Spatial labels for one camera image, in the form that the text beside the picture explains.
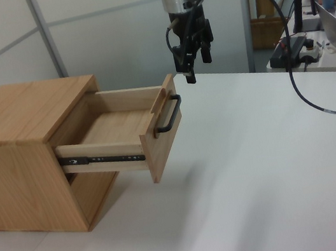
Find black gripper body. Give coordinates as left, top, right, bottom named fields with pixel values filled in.
left=167, top=4, right=217, bottom=60

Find black metal drawer handle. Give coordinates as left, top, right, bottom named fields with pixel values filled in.
left=150, top=93, right=186, bottom=135

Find wooden drawer with black handle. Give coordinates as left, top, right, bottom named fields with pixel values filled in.
left=45, top=72, right=195, bottom=200

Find black metal drawer slide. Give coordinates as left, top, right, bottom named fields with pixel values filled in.
left=58, top=142, right=147, bottom=176

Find wooden two-drawer cabinet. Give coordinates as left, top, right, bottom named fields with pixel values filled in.
left=0, top=68, right=128, bottom=248

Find grey metal pole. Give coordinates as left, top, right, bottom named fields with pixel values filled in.
left=237, top=0, right=270, bottom=74

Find brown wooden crate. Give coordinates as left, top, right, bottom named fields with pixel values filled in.
left=245, top=0, right=297, bottom=52

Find black power box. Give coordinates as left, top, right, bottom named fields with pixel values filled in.
left=265, top=34, right=312, bottom=70

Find black monitor stand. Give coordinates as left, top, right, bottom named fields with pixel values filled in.
left=286, top=0, right=326, bottom=36

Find grey emergency stop button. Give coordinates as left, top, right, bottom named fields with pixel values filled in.
left=297, top=37, right=323, bottom=66

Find scissors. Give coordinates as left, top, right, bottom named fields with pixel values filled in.
left=314, top=37, right=336, bottom=57

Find grey office desk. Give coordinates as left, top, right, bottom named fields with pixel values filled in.
left=256, top=0, right=336, bottom=86

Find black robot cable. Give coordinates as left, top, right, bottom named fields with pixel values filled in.
left=159, top=0, right=336, bottom=146

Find grey corner partition post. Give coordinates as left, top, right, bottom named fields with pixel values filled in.
left=25, top=0, right=69, bottom=83

